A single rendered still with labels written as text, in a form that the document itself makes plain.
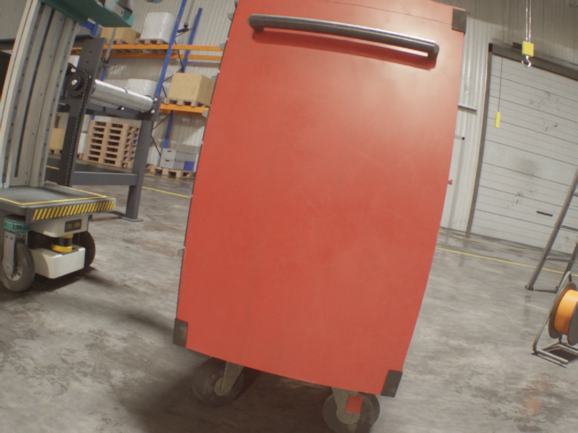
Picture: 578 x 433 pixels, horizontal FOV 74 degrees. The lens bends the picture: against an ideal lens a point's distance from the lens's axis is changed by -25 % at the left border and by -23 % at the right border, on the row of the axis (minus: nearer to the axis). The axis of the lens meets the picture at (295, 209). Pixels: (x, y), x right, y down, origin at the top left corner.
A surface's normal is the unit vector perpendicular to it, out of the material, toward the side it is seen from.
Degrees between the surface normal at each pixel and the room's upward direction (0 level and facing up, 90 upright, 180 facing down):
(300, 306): 90
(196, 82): 90
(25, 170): 90
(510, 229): 90
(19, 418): 0
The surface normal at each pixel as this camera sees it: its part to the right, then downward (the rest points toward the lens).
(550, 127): -0.19, 0.04
